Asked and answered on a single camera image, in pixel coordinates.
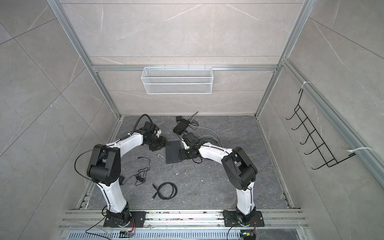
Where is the dark grey network switch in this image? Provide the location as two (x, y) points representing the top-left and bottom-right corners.
(166, 140), (184, 164)

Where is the ribbed black network switch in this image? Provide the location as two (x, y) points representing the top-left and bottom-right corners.
(173, 119), (190, 135)

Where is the black power adapter with cable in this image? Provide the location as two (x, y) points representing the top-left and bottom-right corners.
(176, 112), (199, 128)

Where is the grey ethernet cable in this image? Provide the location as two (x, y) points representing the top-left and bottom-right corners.
(188, 125), (223, 148)

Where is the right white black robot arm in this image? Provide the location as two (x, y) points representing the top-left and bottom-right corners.
(179, 133), (258, 225)

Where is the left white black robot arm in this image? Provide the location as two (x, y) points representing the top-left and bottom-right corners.
(85, 114), (167, 227)

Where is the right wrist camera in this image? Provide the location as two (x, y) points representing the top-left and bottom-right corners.
(182, 140), (190, 150)

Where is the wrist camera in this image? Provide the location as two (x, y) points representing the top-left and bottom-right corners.
(182, 140), (190, 150)
(154, 128), (162, 138)

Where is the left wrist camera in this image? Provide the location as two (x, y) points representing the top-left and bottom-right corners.
(154, 128), (162, 138)

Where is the coiled short black cable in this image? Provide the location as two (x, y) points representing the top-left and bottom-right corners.
(151, 181), (178, 201)

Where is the white wire mesh basket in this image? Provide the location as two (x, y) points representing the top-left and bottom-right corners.
(141, 67), (214, 95)

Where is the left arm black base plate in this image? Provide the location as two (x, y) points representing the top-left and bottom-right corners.
(103, 211), (147, 228)

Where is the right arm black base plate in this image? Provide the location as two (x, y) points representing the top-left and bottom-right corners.
(222, 210), (265, 228)

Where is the aluminium mounting rail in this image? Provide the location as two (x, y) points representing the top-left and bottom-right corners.
(59, 208), (310, 231)

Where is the black wire hook rack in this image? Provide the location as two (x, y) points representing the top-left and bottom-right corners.
(286, 89), (356, 170)

